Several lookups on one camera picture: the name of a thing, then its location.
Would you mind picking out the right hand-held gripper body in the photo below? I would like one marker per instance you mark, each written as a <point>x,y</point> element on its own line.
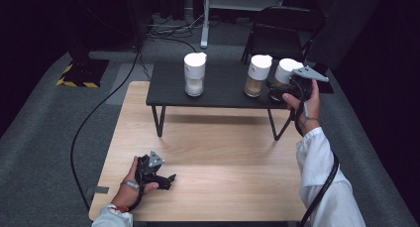
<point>300,86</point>

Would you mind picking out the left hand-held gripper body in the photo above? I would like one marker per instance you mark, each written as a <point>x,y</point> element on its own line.
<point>145,170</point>

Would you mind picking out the white-lidded jar of brown powder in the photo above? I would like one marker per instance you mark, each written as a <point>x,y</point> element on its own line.
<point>258,73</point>
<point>284,68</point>

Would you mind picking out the white-lidded jar of white powder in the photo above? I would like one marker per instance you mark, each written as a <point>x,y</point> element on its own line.
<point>194,71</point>

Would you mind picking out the person's right hand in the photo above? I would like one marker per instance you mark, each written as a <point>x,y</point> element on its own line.
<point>310,113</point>

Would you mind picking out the person's left hand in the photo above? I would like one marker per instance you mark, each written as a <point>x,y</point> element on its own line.
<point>127,194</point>

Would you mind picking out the grey tape strip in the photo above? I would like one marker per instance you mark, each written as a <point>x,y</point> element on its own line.
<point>102,189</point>

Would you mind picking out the black folding chair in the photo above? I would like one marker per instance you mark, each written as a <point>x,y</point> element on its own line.
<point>279,35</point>

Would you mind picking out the grey hanging cloth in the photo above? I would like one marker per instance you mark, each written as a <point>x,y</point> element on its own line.
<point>343,25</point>

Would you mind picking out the white metal stand frame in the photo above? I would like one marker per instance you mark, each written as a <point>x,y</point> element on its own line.
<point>206,19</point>

